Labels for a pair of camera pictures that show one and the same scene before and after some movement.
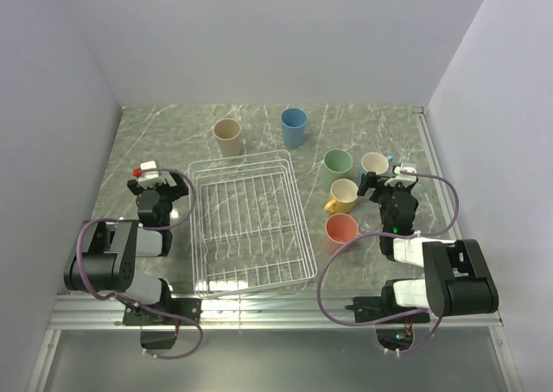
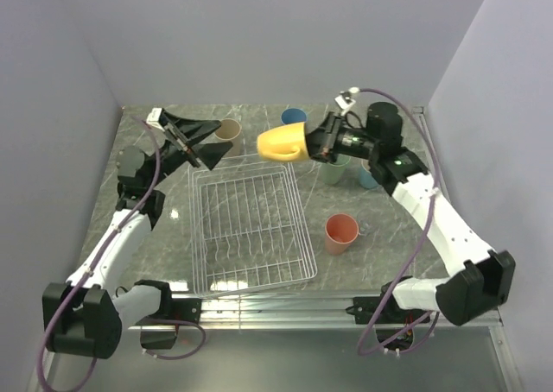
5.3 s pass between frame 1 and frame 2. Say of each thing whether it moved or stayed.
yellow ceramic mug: moved
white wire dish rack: stayed
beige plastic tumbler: stayed
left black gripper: moved
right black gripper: moved
